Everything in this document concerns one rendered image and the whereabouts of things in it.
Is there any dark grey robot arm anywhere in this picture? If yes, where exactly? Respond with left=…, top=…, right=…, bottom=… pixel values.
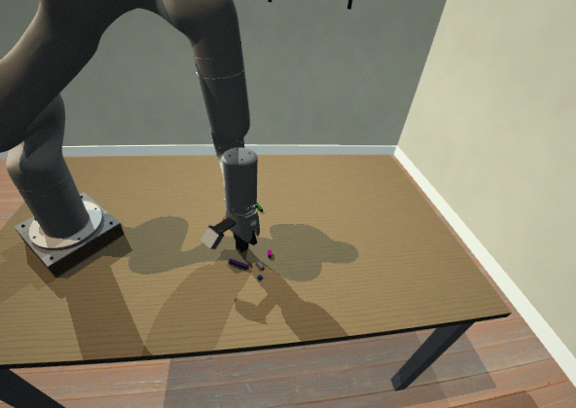
left=0, top=0, right=258, bottom=250

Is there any purple rod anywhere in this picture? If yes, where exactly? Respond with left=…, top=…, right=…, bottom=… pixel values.
left=229, top=258, right=248, bottom=270

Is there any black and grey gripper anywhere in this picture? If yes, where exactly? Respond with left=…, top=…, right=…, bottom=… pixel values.
left=226, top=209, right=260, bottom=253

